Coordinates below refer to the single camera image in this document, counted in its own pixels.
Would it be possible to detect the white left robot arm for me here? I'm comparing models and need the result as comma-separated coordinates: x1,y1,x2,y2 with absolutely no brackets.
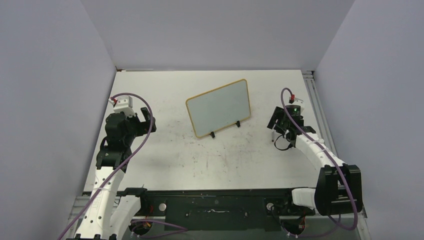
73,106,156,240

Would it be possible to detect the yellow framed whiteboard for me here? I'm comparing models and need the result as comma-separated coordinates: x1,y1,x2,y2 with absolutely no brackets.
185,79,252,139

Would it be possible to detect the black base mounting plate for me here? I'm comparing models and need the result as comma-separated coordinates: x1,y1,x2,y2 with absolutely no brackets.
116,187,349,233

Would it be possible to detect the aluminium rail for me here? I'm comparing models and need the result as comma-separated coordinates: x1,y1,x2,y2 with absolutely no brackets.
67,195,369,221
301,70,338,157

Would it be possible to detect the aluminium rail front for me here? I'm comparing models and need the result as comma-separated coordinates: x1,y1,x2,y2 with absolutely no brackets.
67,195,369,221

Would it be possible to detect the aluminium rail right side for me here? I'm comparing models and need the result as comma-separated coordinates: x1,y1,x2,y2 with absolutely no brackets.
301,70,338,157

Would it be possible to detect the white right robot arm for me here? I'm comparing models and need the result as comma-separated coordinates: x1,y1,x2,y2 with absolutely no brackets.
267,104,363,216

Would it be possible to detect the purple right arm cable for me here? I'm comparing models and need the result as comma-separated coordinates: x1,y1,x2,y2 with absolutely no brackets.
280,87,359,239

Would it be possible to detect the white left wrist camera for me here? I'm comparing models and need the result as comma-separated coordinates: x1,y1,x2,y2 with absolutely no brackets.
108,95,136,118

